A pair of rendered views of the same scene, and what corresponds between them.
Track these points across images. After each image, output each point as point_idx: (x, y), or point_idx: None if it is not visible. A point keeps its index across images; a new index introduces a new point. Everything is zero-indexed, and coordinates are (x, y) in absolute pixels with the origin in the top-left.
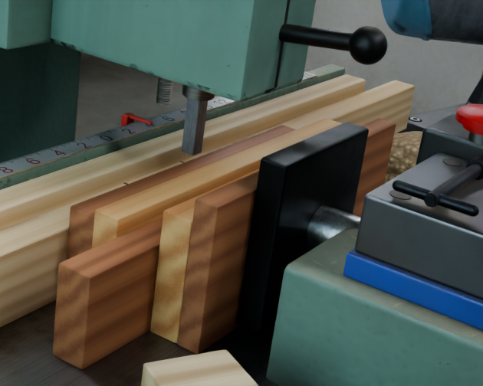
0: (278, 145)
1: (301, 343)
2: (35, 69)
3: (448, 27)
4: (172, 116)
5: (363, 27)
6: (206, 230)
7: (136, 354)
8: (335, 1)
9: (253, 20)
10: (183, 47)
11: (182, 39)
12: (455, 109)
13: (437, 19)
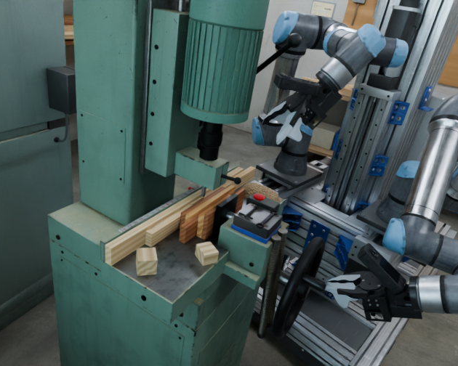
0: (221, 194)
1: (223, 239)
2: None
3: (268, 144)
4: (198, 186)
5: (236, 177)
6: (206, 218)
7: (193, 240)
8: None
9: (215, 176)
10: (201, 179)
11: (201, 177)
12: (272, 160)
13: (265, 141)
